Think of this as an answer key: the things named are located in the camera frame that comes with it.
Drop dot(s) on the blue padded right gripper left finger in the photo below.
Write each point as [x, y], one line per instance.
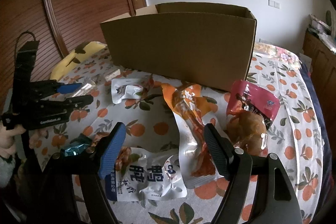
[108, 149]

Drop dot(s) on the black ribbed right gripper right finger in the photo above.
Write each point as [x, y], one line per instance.
[220, 150]

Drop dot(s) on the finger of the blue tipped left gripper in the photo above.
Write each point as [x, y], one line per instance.
[46, 88]

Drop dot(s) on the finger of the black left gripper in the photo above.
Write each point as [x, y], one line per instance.
[50, 113]

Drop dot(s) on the orange white snack packet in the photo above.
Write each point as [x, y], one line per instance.
[192, 112]

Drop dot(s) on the white duck snack packet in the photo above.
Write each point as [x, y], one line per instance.
[142, 175]

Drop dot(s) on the clear grain bar packet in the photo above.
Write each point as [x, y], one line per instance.
[91, 85]

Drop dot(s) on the pink chicken leg packet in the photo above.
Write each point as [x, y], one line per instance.
[251, 110]

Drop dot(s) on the small white snack pouch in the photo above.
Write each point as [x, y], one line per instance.
[124, 89]

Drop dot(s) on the person's left hand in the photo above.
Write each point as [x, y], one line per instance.
[7, 142]

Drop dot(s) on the teal foil candy wrapper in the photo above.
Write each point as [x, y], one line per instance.
[77, 145]

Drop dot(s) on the yellow banana plush toy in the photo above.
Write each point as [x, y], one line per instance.
[80, 54]

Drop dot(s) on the brown wooden wardrobe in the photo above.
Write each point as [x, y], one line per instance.
[52, 16]

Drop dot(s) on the orange print bed sheet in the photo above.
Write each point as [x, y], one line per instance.
[294, 136]

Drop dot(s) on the brown cardboard box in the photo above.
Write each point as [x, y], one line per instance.
[205, 43]

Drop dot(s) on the floral pink quilt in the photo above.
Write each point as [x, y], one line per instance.
[275, 52]

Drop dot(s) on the wooden window-side cabinet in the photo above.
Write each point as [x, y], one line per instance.
[323, 79]

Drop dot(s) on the clutter pile on cabinet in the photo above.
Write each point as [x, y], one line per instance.
[322, 31]

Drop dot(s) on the white wall switch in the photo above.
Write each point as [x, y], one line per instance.
[274, 4]

